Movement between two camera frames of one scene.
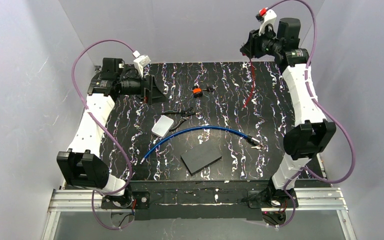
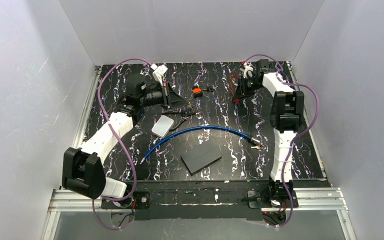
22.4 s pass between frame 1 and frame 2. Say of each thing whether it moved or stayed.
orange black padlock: stayed
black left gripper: moved
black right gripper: moved
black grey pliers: stayed
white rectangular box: stayed
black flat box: stayed
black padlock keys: stayed
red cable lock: moved
